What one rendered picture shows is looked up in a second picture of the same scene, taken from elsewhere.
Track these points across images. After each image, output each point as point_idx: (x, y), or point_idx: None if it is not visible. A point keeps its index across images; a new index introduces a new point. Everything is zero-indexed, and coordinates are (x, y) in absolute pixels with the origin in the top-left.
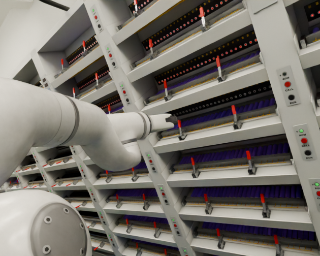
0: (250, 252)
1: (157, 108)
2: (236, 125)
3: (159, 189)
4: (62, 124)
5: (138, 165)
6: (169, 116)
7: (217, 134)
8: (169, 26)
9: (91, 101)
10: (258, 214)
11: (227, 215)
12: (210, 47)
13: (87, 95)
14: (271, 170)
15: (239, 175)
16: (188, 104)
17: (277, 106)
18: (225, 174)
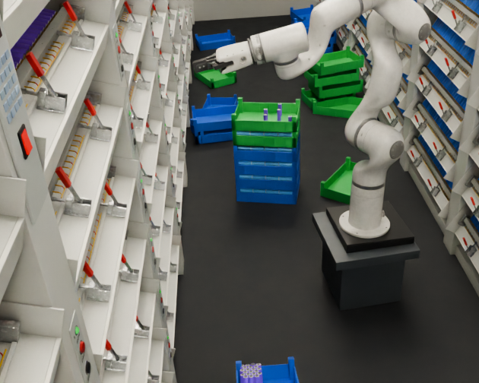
0: (165, 251)
1: (131, 77)
2: (141, 87)
3: (150, 245)
4: None
5: None
6: (204, 58)
7: (148, 100)
8: None
9: (87, 90)
10: (158, 193)
11: (160, 216)
12: None
13: (87, 71)
14: (153, 131)
15: (155, 148)
16: (136, 64)
17: (153, 55)
18: (151, 158)
